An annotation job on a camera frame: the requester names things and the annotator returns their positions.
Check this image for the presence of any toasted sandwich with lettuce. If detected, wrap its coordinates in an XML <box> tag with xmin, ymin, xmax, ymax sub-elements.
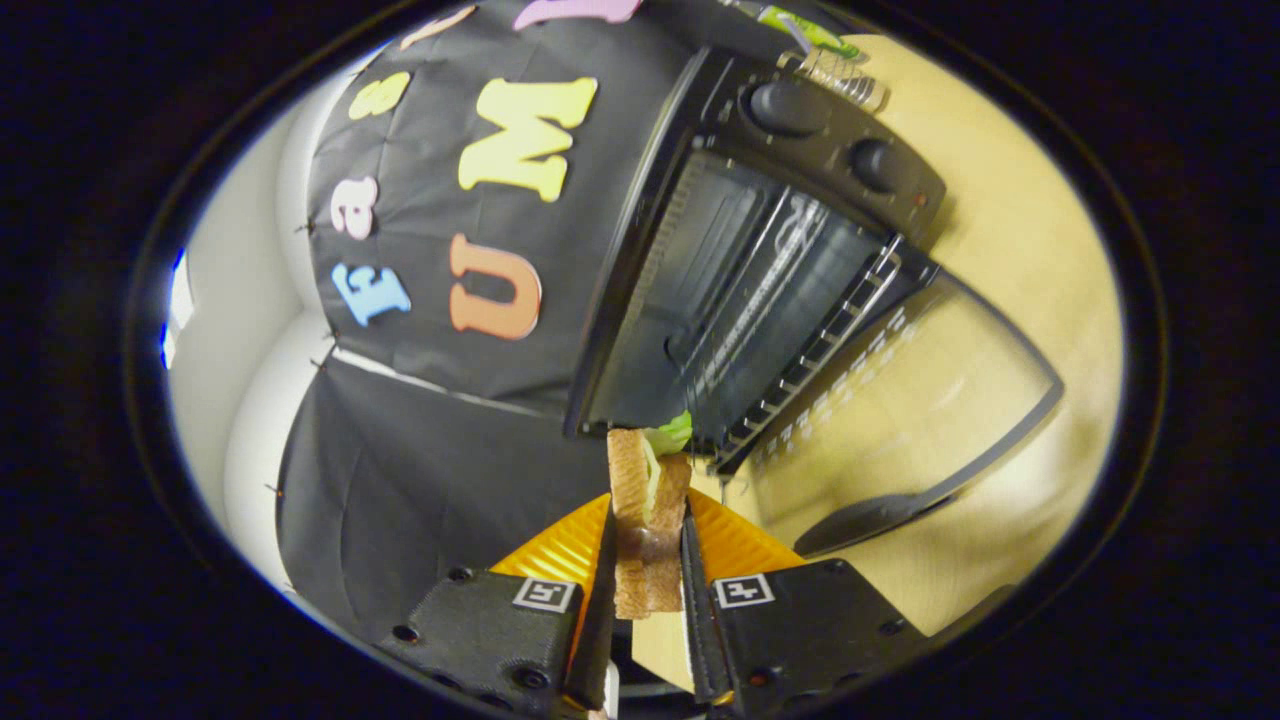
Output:
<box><xmin>606</xmin><ymin>410</ymin><xmax>695</xmax><ymax>621</ymax></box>

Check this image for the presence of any long ceiling light panel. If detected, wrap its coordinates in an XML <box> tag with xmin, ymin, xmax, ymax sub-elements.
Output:
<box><xmin>160</xmin><ymin>248</ymin><xmax>197</xmax><ymax>371</ymax></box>

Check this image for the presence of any black backdrop cloth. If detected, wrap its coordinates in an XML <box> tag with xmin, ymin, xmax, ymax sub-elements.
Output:
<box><xmin>275</xmin><ymin>0</ymin><xmax>861</xmax><ymax>646</ymax></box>

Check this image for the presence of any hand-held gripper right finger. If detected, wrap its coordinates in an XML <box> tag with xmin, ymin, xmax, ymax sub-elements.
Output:
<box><xmin>680</xmin><ymin>488</ymin><xmax>936</xmax><ymax>720</ymax></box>

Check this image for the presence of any black toaster oven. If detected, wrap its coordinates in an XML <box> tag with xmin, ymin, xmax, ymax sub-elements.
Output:
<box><xmin>563</xmin><ymin>45</ymin><xmax>1064</xmax><ymax>559</ymax></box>

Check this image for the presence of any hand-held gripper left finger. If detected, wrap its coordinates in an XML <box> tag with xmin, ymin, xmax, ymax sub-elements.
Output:
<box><xmin>375</xmin><ymin>492</ymin><xmax>621</xmax><ymax>720</ymax></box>

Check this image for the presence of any green label drink bottle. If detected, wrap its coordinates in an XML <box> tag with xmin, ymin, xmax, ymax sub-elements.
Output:
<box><xmin>755</xmin><ymin>3</ymin><xmax>861</xmax><ymax>61</ymax></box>

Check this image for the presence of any clear ribbed glass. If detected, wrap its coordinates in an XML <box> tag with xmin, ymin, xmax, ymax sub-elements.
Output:
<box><xmin>778</xmin><ymin>45</ymin><xmax>889</xmax><ymax>113</ymax></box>

